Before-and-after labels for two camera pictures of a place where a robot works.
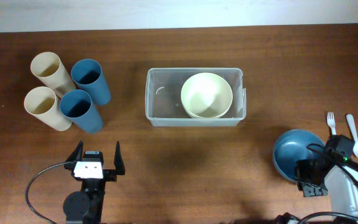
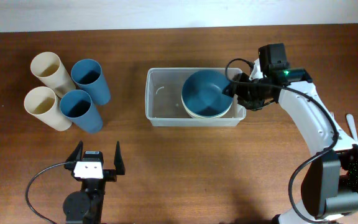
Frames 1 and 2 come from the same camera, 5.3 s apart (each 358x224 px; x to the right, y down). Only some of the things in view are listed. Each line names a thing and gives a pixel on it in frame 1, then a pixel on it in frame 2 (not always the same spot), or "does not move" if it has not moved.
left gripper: (111, 175) does not move
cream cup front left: (42, 102) does not move
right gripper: (307, 191) -> (252, 105)
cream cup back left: (48, 67) does not move
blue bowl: (291, 146) -> (202, 93)
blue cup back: (87, 74) does not move
